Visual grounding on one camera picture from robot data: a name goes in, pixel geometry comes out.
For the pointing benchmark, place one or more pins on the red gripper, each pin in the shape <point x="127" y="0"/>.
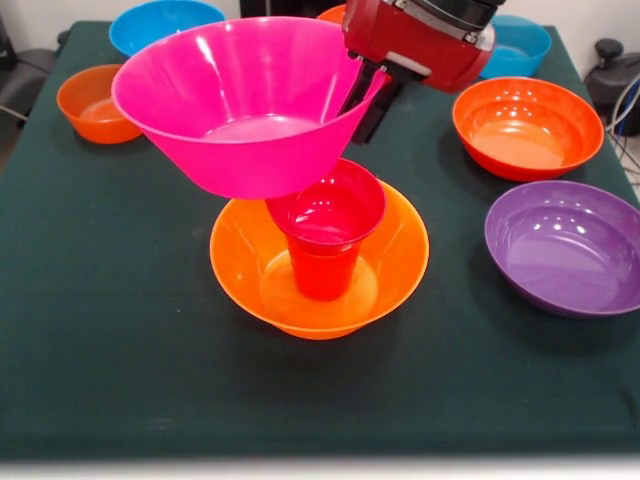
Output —
<point x="415" y="45"/>

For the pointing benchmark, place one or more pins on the orange cup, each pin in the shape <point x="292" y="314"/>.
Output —
<point x="322" y="275"/>

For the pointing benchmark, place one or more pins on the small magenta bowl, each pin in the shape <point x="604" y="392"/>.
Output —
<point x="340" y="210"/>

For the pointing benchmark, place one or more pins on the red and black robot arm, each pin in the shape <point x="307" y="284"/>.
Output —
<point x="460" y="12"/>

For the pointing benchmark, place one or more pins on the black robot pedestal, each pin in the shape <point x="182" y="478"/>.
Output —
<point x="280" y="10"/>

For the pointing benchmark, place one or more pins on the small orange bowl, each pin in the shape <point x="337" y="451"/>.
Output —
<point x="85" y="115"/>

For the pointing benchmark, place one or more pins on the small light blue bowl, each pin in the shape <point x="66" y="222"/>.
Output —
<point x="520" y="50"/>

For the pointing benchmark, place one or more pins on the black office chair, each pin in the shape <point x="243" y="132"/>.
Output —
<point x="615" y="75"/>

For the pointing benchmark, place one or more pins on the large blue bowl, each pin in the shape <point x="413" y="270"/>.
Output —
<point x="150" y="25"/>

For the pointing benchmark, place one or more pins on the grey office chair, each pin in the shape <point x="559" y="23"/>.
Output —
<point x="30" y="70"/>

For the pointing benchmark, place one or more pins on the large pink bowl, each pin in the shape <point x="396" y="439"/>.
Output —
<point x="240" y="100"/>

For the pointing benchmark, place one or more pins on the large yellow-orange bowl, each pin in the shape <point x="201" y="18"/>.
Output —
<point x="240" y="260"/>

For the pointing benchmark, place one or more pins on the wide red-orange bowl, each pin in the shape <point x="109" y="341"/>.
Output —
<point x="332" y="14"/>
<point x="525" y="130"/>

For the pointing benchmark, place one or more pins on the dark green tablecloth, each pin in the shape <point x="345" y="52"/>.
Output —
<point x="320" y="390"/>

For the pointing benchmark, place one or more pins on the wide purple bowl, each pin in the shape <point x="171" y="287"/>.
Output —
<point x="560" y="250"/>

